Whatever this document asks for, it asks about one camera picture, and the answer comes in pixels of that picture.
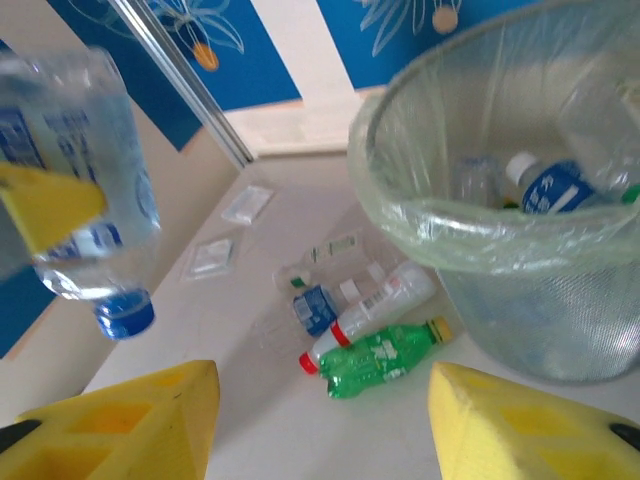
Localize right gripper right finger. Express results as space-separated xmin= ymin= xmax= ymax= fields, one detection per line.
xmin=427 ymin=361 xmax=640 ymax=480

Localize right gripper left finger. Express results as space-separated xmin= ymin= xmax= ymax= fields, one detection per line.
xmin=0 ymin=358 xmax=221 ymax=480

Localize clear soda water bottle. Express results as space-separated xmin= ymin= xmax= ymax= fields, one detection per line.
xmin=0 ymin=44 xmax=164 ymax=342

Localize white bottle red cap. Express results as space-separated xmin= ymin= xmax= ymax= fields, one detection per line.
xmin=298 ymin=258 xmax=437 ymax=375

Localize small clear bottle green cap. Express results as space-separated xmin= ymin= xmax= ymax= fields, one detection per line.
xmin=272 ymin=263 xmax=312 ymax=295

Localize clear bottle green white label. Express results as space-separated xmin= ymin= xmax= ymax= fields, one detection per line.
xmin=303 ymin=231 xmax=362 ymax=265

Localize clear plastic packet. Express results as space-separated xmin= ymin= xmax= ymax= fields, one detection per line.
xmin=185 ymin=237 xmax=237 ymax=280
xmin=221 ymin=184 xmax=275 ymax=227

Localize wire mesh waste bin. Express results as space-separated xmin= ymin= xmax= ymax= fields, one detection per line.
xmin=369 ymin=0 xmax=640 ymax=387

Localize aluminium frame post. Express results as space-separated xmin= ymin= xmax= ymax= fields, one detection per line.
xmin=106 ymin=0 xmax=257 ymax=170

